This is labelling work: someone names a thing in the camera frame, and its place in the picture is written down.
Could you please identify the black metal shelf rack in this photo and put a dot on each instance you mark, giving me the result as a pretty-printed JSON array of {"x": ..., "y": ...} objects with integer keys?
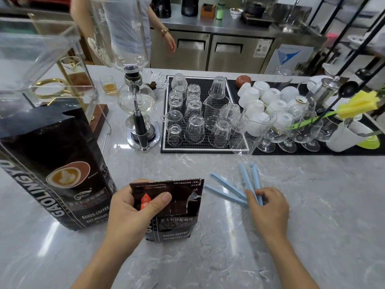
[{"x": 352, "y": 39}]

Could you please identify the black grinder clear hopper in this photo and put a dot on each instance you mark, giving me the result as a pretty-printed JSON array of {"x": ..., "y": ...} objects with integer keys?
[{"x": 161, "y": 8}]

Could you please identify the clear stemmed glass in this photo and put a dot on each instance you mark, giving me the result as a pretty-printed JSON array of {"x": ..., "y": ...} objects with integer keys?
[
  {"x": 287, "y": 147},
  {"x": 309, "y": 145},
  {"x": 326, "y": 130},
  {"x": 266, "y": 146}
]

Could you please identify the black white-edged bar mat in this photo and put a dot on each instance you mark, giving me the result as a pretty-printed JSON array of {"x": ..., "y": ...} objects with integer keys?
[{"x": 192, "y": 147}]

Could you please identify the green jar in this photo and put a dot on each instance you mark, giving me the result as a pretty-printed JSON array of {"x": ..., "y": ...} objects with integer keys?
[{"x": 220, "y": 12}]

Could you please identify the tall clear glass pitcher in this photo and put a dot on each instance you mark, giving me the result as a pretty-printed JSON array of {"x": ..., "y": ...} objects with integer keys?
[{"x": 246, "y": 141}]

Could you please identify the small white bowl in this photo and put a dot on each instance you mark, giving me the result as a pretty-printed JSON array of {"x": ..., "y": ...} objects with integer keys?
[{"x": 236, "y": 13}]

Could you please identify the person's left forearm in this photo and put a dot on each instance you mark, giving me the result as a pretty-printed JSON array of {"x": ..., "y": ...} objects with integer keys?
[{"x": 102, "y": 267}]

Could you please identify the person's right forearm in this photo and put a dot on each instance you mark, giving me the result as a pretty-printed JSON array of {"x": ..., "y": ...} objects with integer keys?
[{"x": 291, "y": 264}]

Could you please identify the coffee bag with orange label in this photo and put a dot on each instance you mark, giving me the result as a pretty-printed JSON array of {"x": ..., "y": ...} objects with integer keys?
[{"x": 177, "y": 207}]

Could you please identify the black grinder dark hopper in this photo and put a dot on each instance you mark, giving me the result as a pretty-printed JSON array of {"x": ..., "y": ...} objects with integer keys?
[{"x": 190, "y": 7}]

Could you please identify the plain black coffee bag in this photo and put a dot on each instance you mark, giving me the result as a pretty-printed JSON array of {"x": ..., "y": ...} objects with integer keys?
[{"x": 54, "y": 138}]

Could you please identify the glass serving jug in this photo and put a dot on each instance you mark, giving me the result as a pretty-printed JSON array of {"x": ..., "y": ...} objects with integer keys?
[{"x": 215, "y": 111}]

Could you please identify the person's left hand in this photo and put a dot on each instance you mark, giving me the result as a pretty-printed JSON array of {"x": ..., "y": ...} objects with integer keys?
[{"x": 123, "y": 219}]

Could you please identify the cream stirring paddle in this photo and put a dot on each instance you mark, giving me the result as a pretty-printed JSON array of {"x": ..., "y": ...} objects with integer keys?
[{"x": 96, "y": 52}]

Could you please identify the black cooking pot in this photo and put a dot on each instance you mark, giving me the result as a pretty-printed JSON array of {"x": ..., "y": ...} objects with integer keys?
[{"x": 255, "y": 9}]

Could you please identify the small glass of amber liquid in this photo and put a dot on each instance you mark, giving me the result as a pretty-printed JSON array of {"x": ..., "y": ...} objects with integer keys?
[{"x": 109, "y": 88}]

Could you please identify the glass dish with brown spices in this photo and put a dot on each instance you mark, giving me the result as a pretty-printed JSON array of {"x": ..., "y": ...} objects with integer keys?
[{"x": 155, "y": 85}]

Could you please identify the white panel with blue mark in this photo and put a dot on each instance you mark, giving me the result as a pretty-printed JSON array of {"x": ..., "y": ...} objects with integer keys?
[{"x": 288, "y": 57}]

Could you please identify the brass drip stand wooden base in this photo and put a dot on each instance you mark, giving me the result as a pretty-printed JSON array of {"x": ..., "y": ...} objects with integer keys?
[{"x": 100, "y": 115}]

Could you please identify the cluster of upturned glass cups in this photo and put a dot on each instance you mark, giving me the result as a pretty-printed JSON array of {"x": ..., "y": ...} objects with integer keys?
[{"x": 194, "y": 129}]

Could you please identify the lime green plastic tool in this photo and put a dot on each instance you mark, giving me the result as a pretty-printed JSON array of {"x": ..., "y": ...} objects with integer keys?
[{"x": 371, "y": 142}]

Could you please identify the steel french press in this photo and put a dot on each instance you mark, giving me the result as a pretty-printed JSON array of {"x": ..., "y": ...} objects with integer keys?
[{"x": 325, "y": 93}]

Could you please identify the glass siphon coffee maker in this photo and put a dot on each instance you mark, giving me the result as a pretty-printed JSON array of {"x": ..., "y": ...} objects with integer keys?
[{"x": 139, "y": 123}]

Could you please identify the black induction cooker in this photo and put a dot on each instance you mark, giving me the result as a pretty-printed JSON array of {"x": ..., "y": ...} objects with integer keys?
[{"x": 258, "y": 21}]

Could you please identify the person's right hand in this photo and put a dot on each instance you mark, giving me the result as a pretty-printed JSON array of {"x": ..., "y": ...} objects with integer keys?
[{"x": 270, "y": 213}]

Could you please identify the pile of white ceramic cups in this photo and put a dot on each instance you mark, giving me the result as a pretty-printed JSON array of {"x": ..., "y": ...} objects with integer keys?
[{"x": 270, "y": 96}]

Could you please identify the blue sealing clip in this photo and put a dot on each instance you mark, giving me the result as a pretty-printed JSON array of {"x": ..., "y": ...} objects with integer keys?
[
  {"x": 245, "y": 177},
  {"x": 228, "y": 186}
]

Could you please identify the stainless steel counter cabinet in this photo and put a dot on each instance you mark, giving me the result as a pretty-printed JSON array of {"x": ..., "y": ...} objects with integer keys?
[{"x": 234, "y": 60}]

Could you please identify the clear acrylic shelf rack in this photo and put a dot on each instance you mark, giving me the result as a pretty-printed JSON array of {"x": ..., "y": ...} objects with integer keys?
[{"x": 30, "y": 57}]

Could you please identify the chrome sink faucet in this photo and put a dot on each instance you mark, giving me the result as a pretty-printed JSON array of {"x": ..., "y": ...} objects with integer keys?
[{"x": 293, "y": 8}]

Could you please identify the wide clear glass tumbler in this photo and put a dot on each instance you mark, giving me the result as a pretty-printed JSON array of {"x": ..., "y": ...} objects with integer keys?
[{"x": 284, "y": 74}]

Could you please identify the long plain black bar mat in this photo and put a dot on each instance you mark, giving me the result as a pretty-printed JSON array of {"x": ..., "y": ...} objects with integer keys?
[{"x": 346, "y": 152}]

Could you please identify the white ceramic mug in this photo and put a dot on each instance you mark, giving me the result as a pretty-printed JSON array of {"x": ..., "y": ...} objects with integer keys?
[{"x": 346, "y": 136}]

